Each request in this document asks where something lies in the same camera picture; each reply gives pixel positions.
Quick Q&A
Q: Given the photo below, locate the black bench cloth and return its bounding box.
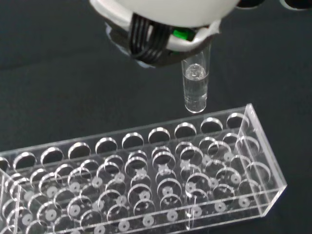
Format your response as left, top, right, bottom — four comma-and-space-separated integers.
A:
0, 0, 312, 234

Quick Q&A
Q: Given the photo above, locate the clear acrylic test tube rack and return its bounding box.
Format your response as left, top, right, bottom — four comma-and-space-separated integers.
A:
0, 103, 288, 234

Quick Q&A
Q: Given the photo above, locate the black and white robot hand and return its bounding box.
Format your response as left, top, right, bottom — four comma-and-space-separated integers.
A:
89, 0, 238, 68

